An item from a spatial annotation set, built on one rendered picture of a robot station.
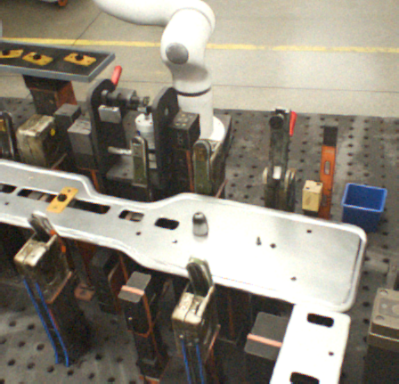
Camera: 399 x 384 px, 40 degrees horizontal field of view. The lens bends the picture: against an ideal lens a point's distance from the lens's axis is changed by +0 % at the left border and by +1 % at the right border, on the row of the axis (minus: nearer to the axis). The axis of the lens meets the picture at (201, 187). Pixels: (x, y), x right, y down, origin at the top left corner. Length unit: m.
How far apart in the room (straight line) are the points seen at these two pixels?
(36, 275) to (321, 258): 0.55
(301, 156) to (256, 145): 0.16
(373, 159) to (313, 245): 0.77
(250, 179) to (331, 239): 0.65
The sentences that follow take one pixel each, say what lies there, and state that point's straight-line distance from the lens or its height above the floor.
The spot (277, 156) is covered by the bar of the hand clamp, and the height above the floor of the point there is 1.11.
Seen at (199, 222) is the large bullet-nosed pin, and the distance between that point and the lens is 1.10.
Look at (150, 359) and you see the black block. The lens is 1.22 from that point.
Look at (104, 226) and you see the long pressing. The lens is 1.19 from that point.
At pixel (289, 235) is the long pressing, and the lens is 1.12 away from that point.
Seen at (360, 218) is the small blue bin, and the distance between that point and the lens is 1.54.
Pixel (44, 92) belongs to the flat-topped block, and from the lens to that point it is 1.56.
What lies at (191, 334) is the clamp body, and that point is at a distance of 0.96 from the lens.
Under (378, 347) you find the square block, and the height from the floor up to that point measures 0.99.
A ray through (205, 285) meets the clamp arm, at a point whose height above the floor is 1.05.
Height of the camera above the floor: 1.80
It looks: 40 degrees down
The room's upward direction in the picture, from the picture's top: 6 degrees counter-clockwise
